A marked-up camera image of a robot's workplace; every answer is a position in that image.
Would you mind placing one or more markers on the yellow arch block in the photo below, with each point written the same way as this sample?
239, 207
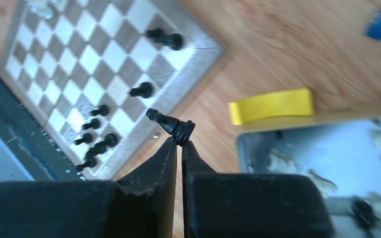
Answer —
288, 103

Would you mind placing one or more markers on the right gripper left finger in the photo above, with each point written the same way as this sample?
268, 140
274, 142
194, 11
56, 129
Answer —
139, 205

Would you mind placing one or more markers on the wooden chess board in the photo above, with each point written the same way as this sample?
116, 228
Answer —
108, 60

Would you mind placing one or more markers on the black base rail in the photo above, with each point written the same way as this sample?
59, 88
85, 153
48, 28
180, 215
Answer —
32, 147

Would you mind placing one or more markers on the black knight chess piece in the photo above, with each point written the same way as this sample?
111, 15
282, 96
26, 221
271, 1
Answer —
178, 129

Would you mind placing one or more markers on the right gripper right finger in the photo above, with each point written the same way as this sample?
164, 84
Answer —
249, 205

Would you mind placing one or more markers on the yellow tin with chess pieces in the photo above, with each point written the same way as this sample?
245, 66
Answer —
339, 151

